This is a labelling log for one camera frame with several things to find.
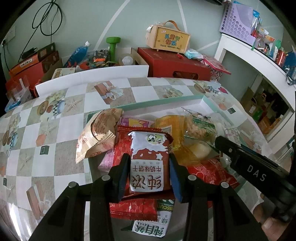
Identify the red candy-wrap snack bag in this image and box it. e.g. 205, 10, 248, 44
187, 158, 240, 209

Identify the large bagged white bun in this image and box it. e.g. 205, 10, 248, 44
211, 112, 257, 160

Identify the green white biscuit packet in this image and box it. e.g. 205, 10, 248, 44
121, 199, 175, 238

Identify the small round white mochi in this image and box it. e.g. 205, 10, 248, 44
189, 142, 212, 160

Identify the red patterned packet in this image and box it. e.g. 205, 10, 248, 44
109, 126, 173, 221

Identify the pink swiss roll packet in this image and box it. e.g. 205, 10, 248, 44
98, 115, 154, 172

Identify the green-striped cookie packet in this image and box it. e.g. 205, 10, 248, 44
182, 108, 217, 145

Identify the dark red milk biscuit packet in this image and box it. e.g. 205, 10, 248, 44
128, 131, 170, 193

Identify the beige orange bread packet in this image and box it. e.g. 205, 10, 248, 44
75, 108, 123, 163

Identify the yellow cake packet with barcode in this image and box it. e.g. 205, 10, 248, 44
152, 115, 200, 167

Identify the person's right hand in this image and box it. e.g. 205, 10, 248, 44
253, 193, 288, 240

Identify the white shelf desk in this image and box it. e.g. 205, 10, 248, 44
214, 34, 295, 154

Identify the white teal-rimmed tray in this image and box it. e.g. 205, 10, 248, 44
88, 94, 276, 211

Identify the pink patterned gift box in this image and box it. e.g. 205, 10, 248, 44
201, 54, 231, 81

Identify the clear acrylic box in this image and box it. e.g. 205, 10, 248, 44
4, 76, 33, 113

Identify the blue tissue pack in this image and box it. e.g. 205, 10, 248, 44
185, 49, 204, 61

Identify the large red gift box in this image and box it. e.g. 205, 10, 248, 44
137, 48, 211, 81

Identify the purple perforated organizer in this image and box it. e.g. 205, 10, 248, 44
219, 1, 260, 45

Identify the red box stack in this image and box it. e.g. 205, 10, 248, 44
6, 51, 62, 93

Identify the wooden handbag gift box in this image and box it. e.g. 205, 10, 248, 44
145, 20, 191, 54

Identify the toy clutter pile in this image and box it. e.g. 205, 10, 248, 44
77, 49, 110, 70

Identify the orange box on top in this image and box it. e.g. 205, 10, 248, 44
9, 43, 56, 76

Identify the blue water bottle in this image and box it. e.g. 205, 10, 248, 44
63, 41, 90, 68

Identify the green dumbbell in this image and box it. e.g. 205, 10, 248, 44
106, 37, 121, 62

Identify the black wall cable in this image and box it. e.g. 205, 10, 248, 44
1, 0, 64, 63

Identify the wall power socket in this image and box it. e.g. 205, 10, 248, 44
1, 26, 16, 44

